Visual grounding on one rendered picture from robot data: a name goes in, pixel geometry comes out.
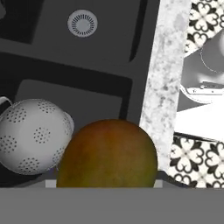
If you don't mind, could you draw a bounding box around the white perforated colander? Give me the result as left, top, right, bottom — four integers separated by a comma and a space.
0, 96, 75, 177

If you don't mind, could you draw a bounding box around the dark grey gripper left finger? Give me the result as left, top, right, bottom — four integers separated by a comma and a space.
25, 168, 60, 189

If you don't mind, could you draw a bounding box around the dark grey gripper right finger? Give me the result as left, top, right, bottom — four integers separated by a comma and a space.
153, 171, 191, 189

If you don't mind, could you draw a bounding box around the orange green mango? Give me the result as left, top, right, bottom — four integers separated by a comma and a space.
55, 118, 159, 189

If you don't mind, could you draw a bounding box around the round grey sink drain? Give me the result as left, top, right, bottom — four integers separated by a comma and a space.
66, 9, 99, 39

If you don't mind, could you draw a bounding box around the dark grey sink basin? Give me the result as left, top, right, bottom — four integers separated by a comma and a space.
0, 0, 162, 189

